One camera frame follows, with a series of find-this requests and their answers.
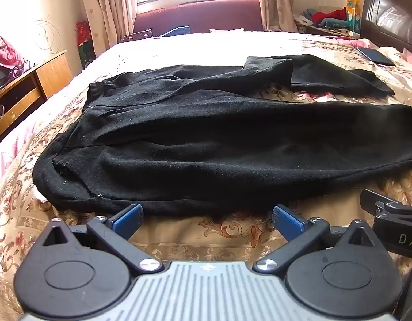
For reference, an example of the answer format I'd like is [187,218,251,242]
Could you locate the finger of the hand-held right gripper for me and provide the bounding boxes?
[359,189,412,219]

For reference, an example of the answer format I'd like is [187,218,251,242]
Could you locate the beige patterned curtain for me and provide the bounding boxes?
[75,0,137,58]
[254,0,297,33]

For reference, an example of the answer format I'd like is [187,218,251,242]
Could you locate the dark patterned box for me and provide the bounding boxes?
[122,28,154,43]

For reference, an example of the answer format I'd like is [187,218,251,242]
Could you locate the wooden desk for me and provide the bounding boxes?
[0,49,73,149]

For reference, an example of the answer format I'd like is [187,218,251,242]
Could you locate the pile of clothes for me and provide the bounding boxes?
[294,7,352,36]

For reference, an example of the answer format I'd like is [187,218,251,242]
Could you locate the black pants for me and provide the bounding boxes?
[32,53,412,217]

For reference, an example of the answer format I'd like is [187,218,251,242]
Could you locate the red bag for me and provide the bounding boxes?
[75,21,97,62]

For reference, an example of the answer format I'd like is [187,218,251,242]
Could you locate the maroon sofa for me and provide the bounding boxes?
[133,0,263,38]

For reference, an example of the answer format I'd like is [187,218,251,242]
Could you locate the yellow carton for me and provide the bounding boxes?
[344,0,361,38]

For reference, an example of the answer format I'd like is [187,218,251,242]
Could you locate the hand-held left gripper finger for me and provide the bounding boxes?
[252,205,374,274]

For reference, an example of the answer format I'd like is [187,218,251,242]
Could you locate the purple cloth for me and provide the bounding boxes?
[7,63,34,80]

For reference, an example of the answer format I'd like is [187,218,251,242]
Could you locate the bed with floral golden cover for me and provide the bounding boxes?
[0,32,412,321]

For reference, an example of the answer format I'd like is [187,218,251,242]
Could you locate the dark wooden headboard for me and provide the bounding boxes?
[359,0,412,55]

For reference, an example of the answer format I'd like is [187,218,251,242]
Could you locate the pink floral quilt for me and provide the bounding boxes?
[0,105,36,191]

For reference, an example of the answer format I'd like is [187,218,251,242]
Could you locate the red cloth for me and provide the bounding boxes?
[0,35,30,71]

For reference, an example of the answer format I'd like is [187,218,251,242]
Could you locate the blue cloth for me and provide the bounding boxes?
[158,25,192,37]

